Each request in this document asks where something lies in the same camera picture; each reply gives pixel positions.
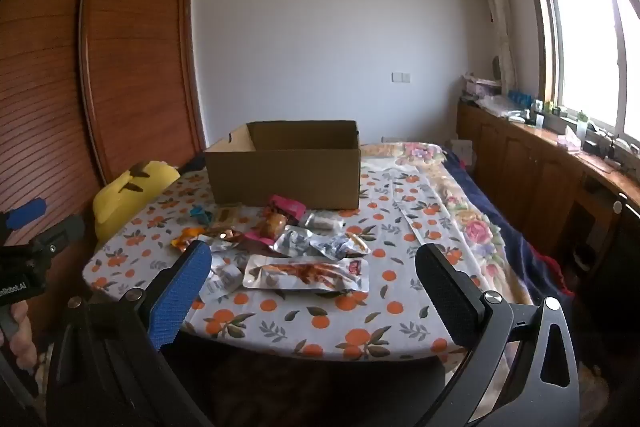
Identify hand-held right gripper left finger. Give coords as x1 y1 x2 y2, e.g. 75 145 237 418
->
45 239 214 427

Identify plain silver snack packet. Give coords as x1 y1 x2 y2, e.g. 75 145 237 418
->
198 238 246 254

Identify brown cardboard box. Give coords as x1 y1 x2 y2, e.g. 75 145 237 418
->
203 120 362 210

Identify window with wooden frame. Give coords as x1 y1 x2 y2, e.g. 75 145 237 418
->
516 0 640 148

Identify shiny copper foil packet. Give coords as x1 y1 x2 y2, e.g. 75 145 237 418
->
200 227 246 242

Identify pink snack packet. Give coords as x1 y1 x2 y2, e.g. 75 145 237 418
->
263 194 307 221

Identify wooden counter cabinet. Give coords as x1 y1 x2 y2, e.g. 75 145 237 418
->
456 99 640 259

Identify dark bulky object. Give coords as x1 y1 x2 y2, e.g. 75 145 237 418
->
570 191 640 304

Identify brown meat snack packet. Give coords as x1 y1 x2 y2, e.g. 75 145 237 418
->
243 211 292 244

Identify pink tissue pack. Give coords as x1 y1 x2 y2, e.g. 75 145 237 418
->
556 129 584 153

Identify orange fruit print tablecloth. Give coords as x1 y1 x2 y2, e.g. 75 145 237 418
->
81 156 493 364

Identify clear sesame bar packet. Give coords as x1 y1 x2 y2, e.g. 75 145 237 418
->
212 205 244 226

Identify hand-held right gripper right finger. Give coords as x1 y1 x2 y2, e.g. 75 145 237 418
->
415 243 583 427

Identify floral blanket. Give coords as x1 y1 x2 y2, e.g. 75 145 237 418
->
359 141 533 313

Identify dark blue blanket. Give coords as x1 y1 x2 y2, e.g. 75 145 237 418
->
439 146 578 313

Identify blue snack wrapper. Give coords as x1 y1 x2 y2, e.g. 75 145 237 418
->
188 204 214 226

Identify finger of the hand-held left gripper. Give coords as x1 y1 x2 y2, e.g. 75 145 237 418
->
30 213 86 256
0 199 49 233

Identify person's left hand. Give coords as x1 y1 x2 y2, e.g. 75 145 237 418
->
10 300 39 371

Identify wooden slatted wardrobe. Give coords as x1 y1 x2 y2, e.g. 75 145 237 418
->
0 0 209 360

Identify silver patterned snack packet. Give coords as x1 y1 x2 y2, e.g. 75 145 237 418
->
268 226 326 258
309 231 372 262

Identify white plastic bag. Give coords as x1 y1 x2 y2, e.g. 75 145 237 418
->
479 94 527 118

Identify pink boxes stack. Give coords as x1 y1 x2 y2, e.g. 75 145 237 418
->
461 73 502 104

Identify yellow plush toy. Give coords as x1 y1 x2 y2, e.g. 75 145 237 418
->
92 160 182 244

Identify grey white snack packet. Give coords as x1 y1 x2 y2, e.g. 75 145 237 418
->
299 210 347 233

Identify orange snack packet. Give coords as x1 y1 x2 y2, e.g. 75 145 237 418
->
171 226 209 251

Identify patterned curtain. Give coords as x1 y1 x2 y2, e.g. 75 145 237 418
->
469 0 517 94

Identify long silver snack packet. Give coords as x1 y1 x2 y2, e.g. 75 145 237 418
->
243 254 371 293

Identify black devices with cables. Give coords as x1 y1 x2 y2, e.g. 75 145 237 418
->
584 126 632 164

